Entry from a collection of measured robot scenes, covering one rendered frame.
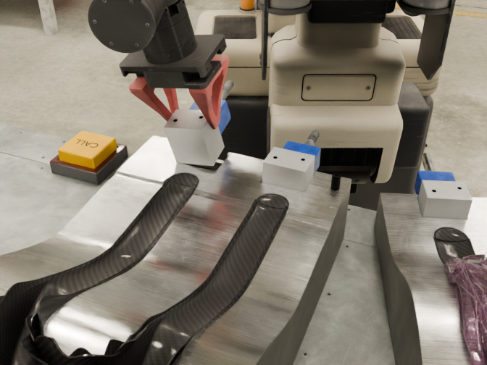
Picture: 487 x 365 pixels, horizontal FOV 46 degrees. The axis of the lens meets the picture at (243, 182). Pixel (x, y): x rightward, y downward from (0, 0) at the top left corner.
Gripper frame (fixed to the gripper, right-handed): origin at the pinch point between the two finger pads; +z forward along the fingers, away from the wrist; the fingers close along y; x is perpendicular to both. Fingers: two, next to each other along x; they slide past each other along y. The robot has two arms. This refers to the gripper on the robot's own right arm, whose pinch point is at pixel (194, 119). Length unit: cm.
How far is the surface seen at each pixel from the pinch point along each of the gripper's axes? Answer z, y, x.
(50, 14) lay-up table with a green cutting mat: 82, -214, 199
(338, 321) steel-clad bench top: 15.3, 18.8, -13.6
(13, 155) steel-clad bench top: 8.8, -34.2, 0.6
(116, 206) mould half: 2.7, -4.8, -12.5
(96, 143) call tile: 7.9, -20.2, 3.6
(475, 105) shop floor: 134, 21, 193
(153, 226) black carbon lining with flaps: 3.9, 0.2, -13.5
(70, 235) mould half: 1.6, -6.5, -18.1
